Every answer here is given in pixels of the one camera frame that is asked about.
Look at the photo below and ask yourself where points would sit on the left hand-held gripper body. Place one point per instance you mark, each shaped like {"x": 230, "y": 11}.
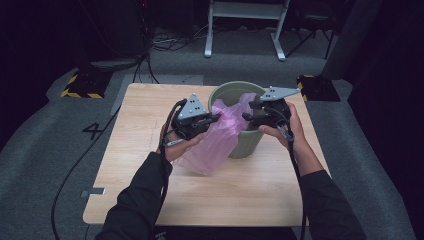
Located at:
{"x": 191, "y": 125}

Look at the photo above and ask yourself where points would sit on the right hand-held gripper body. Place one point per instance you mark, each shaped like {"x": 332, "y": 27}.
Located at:
{"x": 276, "y": 113}

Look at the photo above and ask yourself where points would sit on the pink plastic bag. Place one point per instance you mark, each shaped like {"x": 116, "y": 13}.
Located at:
{"x": 216, "y": 143}

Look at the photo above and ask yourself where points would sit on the green plastic bin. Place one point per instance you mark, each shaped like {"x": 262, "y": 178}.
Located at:
{"x": 245, "y": 146}

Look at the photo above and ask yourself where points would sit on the person's dark clothing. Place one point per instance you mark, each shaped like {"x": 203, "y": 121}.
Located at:
{"x": 226, "y": 235}

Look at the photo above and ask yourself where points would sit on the black yellow striped base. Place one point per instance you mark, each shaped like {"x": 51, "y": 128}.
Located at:
{"x": 318, "y": 88}
{"x": 83, "y": 85}

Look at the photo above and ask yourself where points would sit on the grey pillar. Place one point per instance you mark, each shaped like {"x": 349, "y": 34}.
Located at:
{"x": 350, "y": 40}

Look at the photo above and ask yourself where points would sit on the black stand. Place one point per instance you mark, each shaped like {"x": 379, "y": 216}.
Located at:
{"x": 313, "y": 20}

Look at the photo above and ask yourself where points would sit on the person's right hand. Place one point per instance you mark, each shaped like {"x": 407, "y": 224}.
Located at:
{"x": 295, "y": 133}

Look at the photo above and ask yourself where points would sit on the grey tape piece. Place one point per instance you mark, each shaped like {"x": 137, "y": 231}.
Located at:
{"x": 95, "y": 191}

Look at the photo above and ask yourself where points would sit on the person's left hand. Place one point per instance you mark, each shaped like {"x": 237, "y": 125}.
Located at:
{"x": 175, "y": 150}

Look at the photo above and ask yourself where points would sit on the white metal stand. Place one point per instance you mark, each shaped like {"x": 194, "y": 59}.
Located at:
{"x": 246, "y": 10}

